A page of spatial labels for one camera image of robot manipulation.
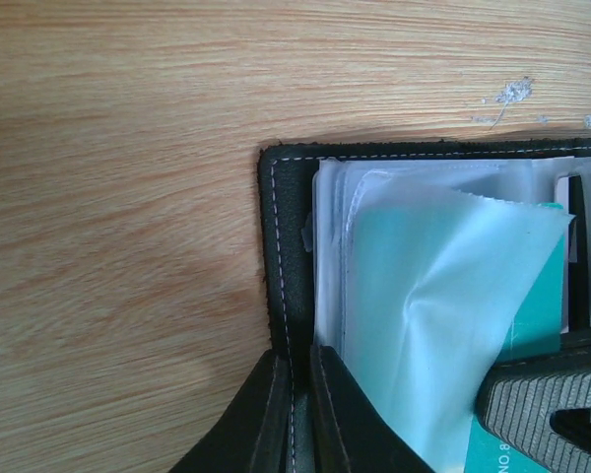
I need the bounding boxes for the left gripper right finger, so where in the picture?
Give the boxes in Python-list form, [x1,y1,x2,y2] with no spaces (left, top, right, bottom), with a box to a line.
[309,346,431,473]

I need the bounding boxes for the black leather card holder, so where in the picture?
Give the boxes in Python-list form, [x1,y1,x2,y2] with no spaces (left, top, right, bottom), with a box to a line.
[258,139,591,472]

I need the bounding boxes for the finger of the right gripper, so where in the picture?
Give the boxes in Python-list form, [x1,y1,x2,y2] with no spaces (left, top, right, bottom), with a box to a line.
[476,327,591,472]

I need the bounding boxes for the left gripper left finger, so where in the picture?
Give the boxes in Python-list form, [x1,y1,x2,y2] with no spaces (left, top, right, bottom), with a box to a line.
[171,352,291,473]

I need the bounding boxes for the teal credit card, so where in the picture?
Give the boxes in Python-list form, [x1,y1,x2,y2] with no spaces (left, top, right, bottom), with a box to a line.
[344,198,569,472]

